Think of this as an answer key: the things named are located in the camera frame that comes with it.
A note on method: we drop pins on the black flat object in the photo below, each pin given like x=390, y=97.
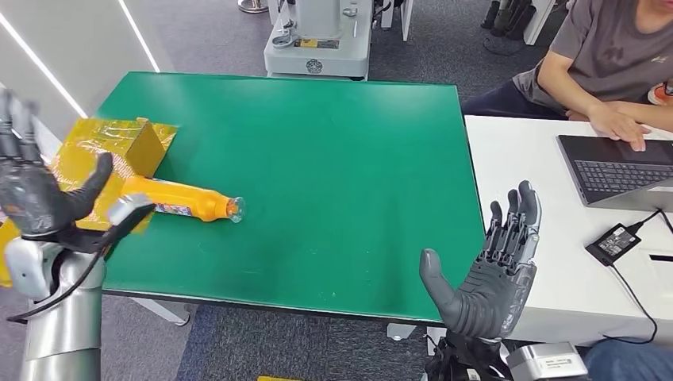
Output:
x=661, y=258

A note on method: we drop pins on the yellow film-wrapped cardboard box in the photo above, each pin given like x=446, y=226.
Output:
x=136, y=144

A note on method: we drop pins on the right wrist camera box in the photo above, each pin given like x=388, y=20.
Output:
x=130, y=213

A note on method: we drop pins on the white table leg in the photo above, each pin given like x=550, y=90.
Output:
x=163, y=311

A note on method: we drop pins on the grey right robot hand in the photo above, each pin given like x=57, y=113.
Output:
x=31, y=194

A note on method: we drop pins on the person's forearm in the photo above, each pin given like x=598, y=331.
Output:
x=646, y=113
x=570, y=89

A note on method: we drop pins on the orange detergent bottle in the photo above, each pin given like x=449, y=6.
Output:
x=184, y=202

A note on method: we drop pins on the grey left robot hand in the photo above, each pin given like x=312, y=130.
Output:
x=486, y=305

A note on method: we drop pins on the white machine base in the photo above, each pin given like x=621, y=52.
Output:
x=318, y=47

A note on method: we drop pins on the white table foot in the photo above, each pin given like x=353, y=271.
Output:
x=399, y=332

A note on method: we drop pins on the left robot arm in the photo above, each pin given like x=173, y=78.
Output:
x=462, y=363

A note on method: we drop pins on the black power adapter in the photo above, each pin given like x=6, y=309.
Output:
x=613, y=244

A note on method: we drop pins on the round metal stand base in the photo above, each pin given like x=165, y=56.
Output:
x=253, y=5

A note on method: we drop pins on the white upright panel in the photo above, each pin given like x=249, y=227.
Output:
x=402, y=18

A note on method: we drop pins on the white cabinet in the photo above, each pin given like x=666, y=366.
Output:
x=539, y=18

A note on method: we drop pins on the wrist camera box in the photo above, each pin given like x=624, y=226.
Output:
x=130, y=213
x=547, y=363

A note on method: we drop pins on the person's leg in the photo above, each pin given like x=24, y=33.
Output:
x=631, y=363

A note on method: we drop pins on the person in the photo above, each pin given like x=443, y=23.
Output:
x=604, y=47

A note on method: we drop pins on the dark grey laptop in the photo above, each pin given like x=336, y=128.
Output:
x=615, y=168

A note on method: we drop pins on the black items on floor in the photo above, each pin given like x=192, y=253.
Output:
x=504, y=18

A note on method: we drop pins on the person's hand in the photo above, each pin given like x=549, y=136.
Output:
x=620, y=126

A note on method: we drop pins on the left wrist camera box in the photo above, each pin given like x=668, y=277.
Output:
x=547, y=363

